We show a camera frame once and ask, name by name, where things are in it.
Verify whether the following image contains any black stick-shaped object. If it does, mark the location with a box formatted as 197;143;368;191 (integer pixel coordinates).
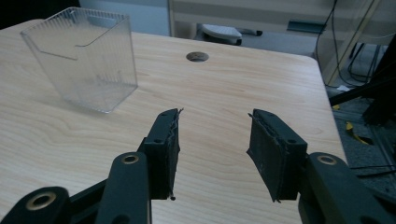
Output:
236;28;264;37

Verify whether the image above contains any dark grey cabinet handle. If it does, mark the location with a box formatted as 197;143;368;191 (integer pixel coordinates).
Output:
286;20;327;35

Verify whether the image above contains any round cable hole grommet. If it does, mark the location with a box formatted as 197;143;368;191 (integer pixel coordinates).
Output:
185;50;210;63

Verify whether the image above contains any black cable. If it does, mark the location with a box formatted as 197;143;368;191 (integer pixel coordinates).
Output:
315;0;389;89

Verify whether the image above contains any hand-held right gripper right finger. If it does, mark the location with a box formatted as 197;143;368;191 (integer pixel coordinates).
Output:
246;108;309;203

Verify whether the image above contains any white rounded device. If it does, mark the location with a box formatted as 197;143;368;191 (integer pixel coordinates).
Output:
197;23;244;47

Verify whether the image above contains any black metal stand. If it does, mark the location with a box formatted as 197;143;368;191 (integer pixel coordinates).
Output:
329;33;396;126

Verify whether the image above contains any clear ribbed plastic container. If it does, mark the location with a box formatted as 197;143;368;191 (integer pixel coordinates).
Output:
20;6;139;114

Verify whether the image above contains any yellow strip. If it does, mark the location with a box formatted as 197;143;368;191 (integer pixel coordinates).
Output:
345;121;372;146

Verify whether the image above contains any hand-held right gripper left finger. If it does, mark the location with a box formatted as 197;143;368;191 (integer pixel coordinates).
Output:
137;107;185;201

